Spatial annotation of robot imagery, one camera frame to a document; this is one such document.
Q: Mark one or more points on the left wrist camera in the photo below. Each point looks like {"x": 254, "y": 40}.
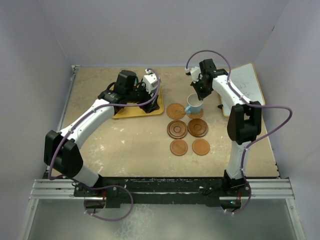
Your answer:
{"x": 151, "y": 82}

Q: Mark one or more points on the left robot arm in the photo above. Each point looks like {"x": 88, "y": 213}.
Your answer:
{"x": 62, "y": 148}

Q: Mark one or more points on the yellow plastic tray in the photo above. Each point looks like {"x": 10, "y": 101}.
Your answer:
{"x": 130, "y": 112}

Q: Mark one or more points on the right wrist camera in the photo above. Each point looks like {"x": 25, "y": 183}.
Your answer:
{"x": 194, "y": 73}

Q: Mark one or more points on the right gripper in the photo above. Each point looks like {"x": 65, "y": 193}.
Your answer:
{"x": 201, "y": 94}

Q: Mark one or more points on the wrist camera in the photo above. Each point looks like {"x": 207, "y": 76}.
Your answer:
{"x": 151, "y": 82}
{"x": 194, "y": 73}

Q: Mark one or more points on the light blue mug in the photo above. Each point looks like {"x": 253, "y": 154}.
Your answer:
{"x": 194, "y": 105}

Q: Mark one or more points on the aluminium table edge rail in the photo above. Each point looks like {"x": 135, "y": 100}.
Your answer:
{"x": 66, "y": 99}

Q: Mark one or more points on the dark ringed wooden coaster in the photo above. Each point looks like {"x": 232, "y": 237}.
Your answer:
{"x": 177, "y": 129}

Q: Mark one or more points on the small whiteboard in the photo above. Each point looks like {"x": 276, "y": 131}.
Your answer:
{"x": 245, "y": 79}

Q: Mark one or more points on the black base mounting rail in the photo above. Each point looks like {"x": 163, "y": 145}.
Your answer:
{"x": 208, "y": 191}

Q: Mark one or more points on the plain orange wooden coaster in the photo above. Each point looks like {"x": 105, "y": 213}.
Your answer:
{"x": 179, "y": 147}

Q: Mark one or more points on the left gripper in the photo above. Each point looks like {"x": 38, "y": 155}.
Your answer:
{"x": 147, "y": 96}

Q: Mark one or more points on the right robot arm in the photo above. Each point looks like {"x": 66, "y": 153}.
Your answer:
{"x": 244, "y": 122}

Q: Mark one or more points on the woven rattan coaster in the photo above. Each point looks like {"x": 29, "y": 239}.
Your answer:
{"x": 198, "y": 115}
{"x": 175, "y": 111}

